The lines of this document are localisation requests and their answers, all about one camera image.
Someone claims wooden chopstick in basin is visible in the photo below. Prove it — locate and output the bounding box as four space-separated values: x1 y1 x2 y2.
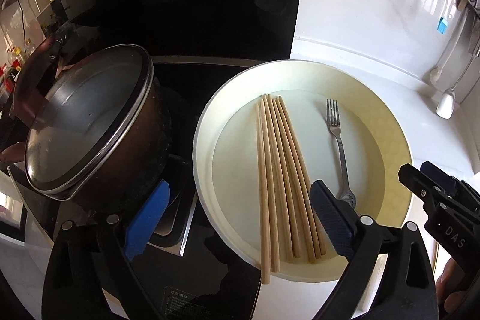
269 98 302 258
256 103 271 285
274 98 316 263
260 95 281 273
277 96 326 259
264 95 294 262

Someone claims dark brown cooking pot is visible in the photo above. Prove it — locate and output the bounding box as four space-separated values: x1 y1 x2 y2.
2 36 168 212

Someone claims steel fork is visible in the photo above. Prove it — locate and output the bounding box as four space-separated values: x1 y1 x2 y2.
326 99 356 209

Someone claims white oval basin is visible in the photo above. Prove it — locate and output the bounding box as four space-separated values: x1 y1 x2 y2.
193 60 411 282

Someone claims glass pot lid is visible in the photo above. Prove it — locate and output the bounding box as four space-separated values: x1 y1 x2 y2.
25 44 154 195

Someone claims blue silicone brush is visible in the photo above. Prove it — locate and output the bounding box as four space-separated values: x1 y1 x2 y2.
437 0 453 34

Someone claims steel spatula hanging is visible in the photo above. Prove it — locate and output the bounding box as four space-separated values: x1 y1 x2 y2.
436 42 479 120

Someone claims black induction cooktop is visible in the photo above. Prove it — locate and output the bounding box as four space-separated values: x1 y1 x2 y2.
9 56 260 319

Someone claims person's right hand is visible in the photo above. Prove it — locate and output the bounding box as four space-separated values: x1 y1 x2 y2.
436 258 465 313

